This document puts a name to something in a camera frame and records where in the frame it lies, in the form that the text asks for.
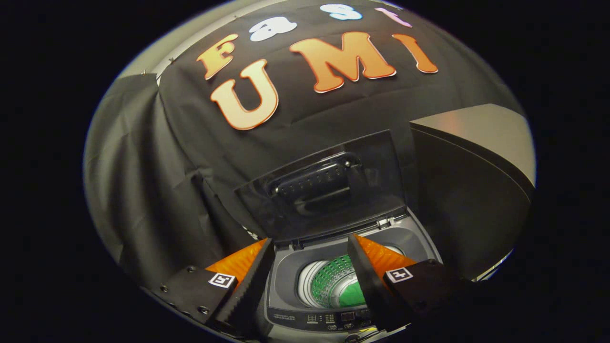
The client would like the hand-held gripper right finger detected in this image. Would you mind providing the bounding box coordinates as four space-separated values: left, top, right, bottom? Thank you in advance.
347 233 477 334

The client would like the grey cabinet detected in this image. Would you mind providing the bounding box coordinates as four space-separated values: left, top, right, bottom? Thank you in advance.
409 103 537 282

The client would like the grey washing machine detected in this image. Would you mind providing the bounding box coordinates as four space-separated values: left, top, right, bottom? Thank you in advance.
260 210 445 343

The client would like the black backdrop cloth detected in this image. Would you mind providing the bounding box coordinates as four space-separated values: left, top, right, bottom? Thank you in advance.
83 0 527 286

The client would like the green polo shirt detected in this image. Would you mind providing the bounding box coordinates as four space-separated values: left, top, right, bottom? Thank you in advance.
329 274 367 308

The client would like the dark washing machine lid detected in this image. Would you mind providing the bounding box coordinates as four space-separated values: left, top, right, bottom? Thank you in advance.
234 130 408 242

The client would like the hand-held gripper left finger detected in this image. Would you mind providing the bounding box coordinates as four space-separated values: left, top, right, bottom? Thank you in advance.
157 238 276 335

